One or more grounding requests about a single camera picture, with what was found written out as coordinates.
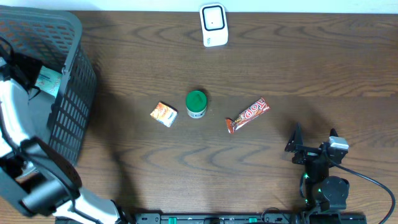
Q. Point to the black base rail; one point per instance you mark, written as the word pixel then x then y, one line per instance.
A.
pixel 267 218

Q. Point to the grey plastic mesh basket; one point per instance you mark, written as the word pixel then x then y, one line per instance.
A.
pixel 54 38

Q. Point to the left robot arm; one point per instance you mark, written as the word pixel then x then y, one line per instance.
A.
pixel 35 178

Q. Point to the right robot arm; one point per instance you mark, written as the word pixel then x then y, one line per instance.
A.
pixel 325 195

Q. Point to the white teal wipes packet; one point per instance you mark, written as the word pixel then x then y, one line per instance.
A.
pixel 49 81

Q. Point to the green lid jar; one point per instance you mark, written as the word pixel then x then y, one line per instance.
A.
pixel 196 104

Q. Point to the red chocolate bar wrapper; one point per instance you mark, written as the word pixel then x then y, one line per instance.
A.
pixel 257 108

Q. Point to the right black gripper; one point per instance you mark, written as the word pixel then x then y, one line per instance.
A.
pixel 296 145

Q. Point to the small orange snack box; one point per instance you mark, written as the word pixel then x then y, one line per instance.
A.
pixel 164 114

